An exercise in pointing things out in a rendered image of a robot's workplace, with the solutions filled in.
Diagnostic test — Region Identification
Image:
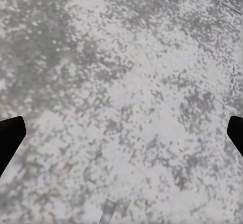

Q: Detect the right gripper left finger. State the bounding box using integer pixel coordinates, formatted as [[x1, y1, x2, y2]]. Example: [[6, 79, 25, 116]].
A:
[[0, 116, 26, 176]]

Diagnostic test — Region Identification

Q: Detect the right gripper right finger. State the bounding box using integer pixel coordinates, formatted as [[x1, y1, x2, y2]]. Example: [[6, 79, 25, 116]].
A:
[[227, 116, 243, 156]]

